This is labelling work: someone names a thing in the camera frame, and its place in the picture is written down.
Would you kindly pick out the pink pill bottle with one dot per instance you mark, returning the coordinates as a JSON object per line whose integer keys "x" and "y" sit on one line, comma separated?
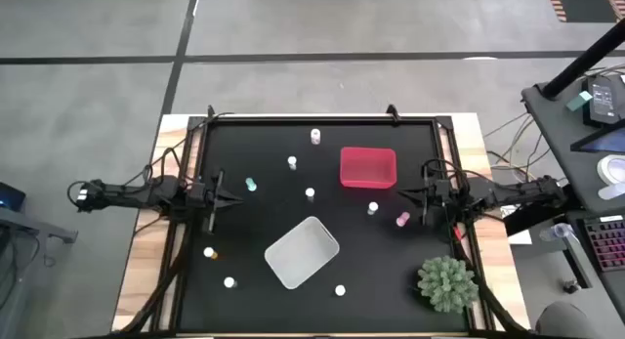
{"x": 403, "y": 219}

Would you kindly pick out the dark tablet screen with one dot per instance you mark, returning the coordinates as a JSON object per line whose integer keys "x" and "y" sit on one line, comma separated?
{"x": 610, "y": 141}

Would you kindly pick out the black clamp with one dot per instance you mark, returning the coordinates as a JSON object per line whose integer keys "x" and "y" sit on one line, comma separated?
{"x": 211, "y": 112}
{"x": 392, "y": 113}

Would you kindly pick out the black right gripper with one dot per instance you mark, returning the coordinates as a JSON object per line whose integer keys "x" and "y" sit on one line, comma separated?
{"x": 439, "y": 202}

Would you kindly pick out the striped edge floor mat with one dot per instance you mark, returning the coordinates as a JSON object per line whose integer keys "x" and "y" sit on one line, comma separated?
{"x": 586, "y": 2}

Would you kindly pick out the small teal box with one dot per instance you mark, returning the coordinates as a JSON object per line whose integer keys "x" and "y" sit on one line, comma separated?
{"x": 579, "y": 100}

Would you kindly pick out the lilac pill bottle white cap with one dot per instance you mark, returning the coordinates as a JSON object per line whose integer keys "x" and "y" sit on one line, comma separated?
{"x": 315, "y": 135}

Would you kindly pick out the white tape roll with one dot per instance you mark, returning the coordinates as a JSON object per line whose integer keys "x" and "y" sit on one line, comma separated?
{"x": 605, "y": 170}

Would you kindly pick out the white paper sheet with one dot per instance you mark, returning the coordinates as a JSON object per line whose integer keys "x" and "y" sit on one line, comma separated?
{"x": 520, "y": 239}

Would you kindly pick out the keyboard with pink backlight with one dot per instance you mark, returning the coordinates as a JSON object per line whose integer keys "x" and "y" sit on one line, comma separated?
{"x": 608, "y": 243}

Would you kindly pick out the white plastic bin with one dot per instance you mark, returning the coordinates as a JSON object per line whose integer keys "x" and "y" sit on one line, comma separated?
{"x": 300, "y": 253}

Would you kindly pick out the person's knee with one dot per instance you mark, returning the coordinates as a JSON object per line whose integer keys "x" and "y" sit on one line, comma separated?
{"x": 564, "y": 324}

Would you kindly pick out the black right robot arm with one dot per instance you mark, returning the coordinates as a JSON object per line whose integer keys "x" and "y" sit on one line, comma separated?
{"x": 512, "y": 192}

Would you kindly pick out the black pole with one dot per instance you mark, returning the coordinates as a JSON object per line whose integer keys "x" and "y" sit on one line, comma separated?
{"x": 581, "y": 63}

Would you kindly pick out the green artificial plant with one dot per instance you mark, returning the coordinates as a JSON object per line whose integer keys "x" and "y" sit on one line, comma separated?
{"x": 446, "y": 283}

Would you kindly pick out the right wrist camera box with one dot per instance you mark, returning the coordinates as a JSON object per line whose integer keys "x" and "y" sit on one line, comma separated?
{"x": 443, "y": 188}

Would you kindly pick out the black electronic device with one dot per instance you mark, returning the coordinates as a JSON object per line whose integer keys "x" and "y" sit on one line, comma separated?
{"x": 604, "y": 99}

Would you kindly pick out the pink plastic bin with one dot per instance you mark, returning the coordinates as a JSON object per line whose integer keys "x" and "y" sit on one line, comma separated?
{"x": 368, "y": 168}

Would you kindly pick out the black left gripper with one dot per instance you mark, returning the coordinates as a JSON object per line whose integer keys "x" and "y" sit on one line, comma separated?
{"x": 210, "y": 202}

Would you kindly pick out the black computer tower blue light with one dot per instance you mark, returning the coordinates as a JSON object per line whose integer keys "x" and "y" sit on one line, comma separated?
{"x": 12, "y": 197}

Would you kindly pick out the grey side desk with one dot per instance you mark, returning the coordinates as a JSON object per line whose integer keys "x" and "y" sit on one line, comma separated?
{"x": 561, "y": 148}

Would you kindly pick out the white small bottle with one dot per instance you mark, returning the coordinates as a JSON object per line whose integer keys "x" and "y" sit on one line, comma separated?
{"x": 229, "y": 282}

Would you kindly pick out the red tag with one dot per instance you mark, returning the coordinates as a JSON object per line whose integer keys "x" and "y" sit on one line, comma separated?
{"x": 457, "y": 232}

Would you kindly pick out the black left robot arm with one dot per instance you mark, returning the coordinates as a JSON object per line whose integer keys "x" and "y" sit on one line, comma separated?
{"x": 132, "y": 195}

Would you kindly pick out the clear pill bottle white cap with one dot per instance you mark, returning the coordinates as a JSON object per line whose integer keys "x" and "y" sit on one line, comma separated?
{"x": 292, "y": 160}
{"x": 373, "y": 207}
{"x": 340, "y": 290}
{"x": 310, "y": 192}

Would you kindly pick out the clear plastic bottle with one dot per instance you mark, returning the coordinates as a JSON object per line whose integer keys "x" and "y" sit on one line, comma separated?
{"x": 556, "y": 231}

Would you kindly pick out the grey metal cart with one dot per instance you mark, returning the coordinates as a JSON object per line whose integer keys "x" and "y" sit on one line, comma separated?
{"x": 29, "y": 226}

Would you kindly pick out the orange pill bottle white cap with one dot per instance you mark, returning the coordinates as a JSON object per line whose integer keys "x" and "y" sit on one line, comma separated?
{"x": 209, "y": 252}

